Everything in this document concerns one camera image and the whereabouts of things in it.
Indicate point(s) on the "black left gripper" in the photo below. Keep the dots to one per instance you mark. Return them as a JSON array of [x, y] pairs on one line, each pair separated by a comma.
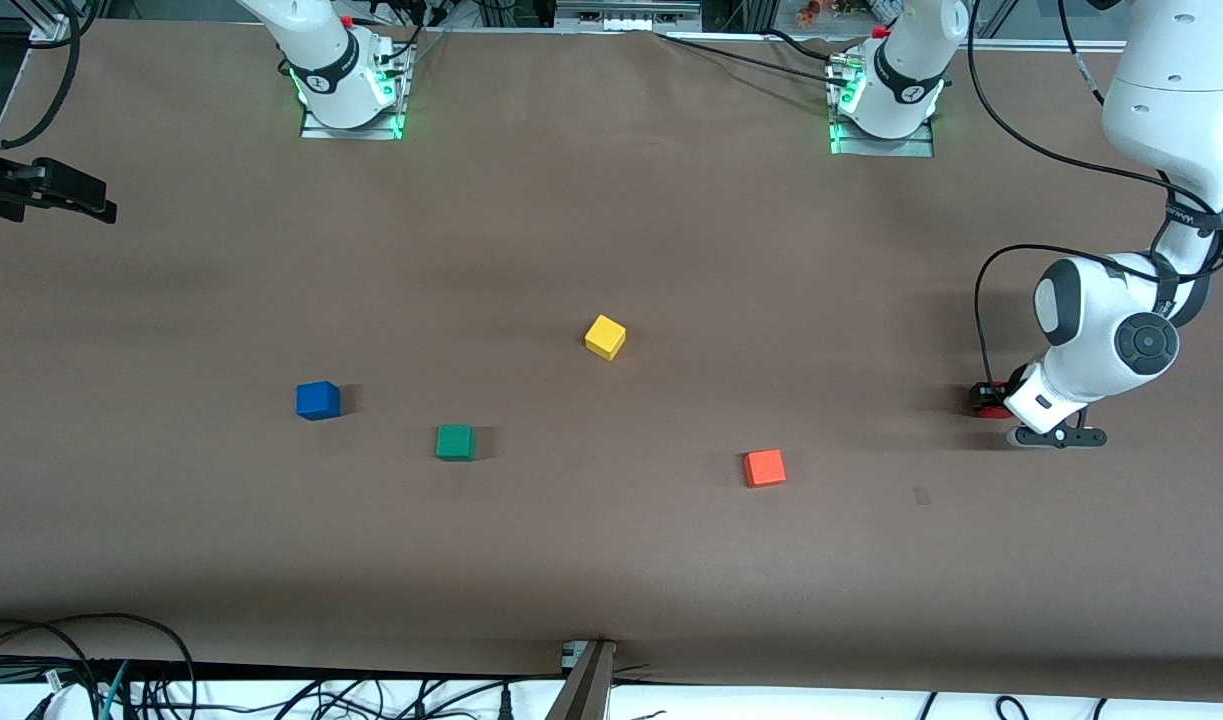
[[1014, 380]]

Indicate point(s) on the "red wooden block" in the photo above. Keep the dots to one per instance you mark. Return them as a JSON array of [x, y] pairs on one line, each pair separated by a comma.
[[993, 408]]

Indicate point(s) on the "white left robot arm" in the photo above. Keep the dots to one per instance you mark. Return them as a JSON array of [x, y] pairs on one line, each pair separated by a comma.
[[1161, 100]]

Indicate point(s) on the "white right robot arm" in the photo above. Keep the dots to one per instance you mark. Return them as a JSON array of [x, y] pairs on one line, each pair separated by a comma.
[[321, 60]]

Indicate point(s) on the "orange wooden block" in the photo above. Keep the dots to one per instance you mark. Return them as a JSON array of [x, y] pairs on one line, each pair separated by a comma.
[[765, 468]]

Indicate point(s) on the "blue wooden block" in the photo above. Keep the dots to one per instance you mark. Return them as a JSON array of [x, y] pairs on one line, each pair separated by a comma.
[[318, 401]]

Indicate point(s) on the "yellow wooden block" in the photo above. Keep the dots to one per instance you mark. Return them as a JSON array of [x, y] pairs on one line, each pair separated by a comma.
[[605, 336]]

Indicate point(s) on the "green wooden block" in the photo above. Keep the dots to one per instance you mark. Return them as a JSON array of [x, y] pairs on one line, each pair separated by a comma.
[[455, 443]]

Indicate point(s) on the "brown paper table cover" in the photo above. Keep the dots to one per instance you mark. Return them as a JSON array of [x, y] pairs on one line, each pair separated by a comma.
[[611, 200]]

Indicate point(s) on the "grey power strip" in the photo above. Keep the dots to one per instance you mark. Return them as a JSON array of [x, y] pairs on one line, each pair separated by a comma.
[[621, 15]]

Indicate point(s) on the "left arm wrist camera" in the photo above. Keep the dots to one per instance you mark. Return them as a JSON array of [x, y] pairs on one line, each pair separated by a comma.
[[1056, 436]]

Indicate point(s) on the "aluminium frame corner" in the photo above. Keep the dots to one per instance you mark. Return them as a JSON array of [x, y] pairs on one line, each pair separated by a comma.
[[49, 28]]

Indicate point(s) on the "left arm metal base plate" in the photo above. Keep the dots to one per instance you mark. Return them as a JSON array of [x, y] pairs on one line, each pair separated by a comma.
[[886, 147]]

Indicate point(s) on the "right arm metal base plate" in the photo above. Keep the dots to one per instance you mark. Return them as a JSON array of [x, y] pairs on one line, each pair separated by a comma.
[[351, 133]]

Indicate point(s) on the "aluminium profile post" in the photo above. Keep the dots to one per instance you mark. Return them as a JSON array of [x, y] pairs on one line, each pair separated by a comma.
[[583, 685]]

